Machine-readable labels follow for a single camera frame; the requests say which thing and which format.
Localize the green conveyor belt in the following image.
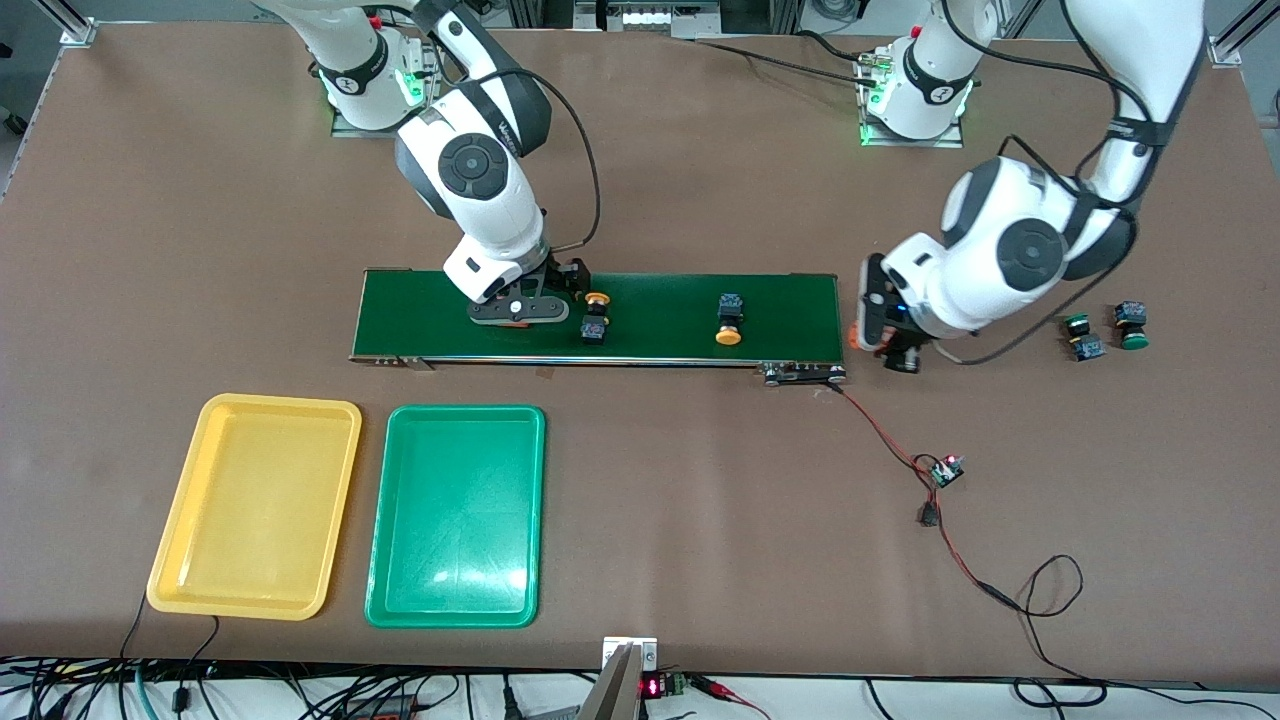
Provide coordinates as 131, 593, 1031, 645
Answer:
350, 268, 849, 388

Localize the green push button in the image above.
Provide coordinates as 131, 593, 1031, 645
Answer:
1062, 313, 1107, 363
1113, 301, 1150, 351

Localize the green plastic tray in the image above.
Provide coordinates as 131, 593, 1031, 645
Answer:
365, 404, 547, 629

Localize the red clip test lead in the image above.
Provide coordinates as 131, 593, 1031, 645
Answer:
690, 675, 773, 720

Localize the yellow plastic tray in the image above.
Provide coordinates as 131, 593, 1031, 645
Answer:
147, 393, 363, 621

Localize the aluminium corner profile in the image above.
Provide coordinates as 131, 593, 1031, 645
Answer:
1208, 0, 1280, 69
35, 0, 98, 48

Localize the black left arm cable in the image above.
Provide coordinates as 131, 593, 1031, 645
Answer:
940, 0, 1141, 366

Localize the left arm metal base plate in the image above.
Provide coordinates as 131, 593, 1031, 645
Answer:
858, 50, 966, 149

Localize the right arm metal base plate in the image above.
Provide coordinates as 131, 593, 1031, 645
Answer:
332, 30, 446, 139

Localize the metal frame with light strip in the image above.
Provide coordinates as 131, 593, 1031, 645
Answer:
505, 0, 806, 41

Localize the thin black looped wire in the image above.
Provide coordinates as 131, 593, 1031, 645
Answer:
1010, 555, 1111, 709

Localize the thin black power cable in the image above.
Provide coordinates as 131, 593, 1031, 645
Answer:
690, 30, 886, 91

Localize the aluminium camera bracket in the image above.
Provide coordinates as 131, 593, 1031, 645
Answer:
578, 635, 659, 720

